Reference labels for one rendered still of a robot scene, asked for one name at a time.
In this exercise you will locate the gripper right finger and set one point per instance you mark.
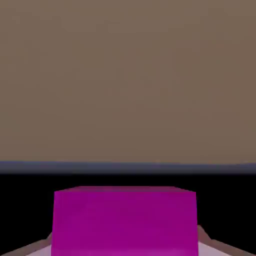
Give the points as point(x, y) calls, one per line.
point(212, 249)

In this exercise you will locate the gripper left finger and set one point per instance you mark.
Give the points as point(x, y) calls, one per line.
point(38, 249)

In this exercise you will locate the small magenta cube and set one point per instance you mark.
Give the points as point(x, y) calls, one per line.
point(124, 220)

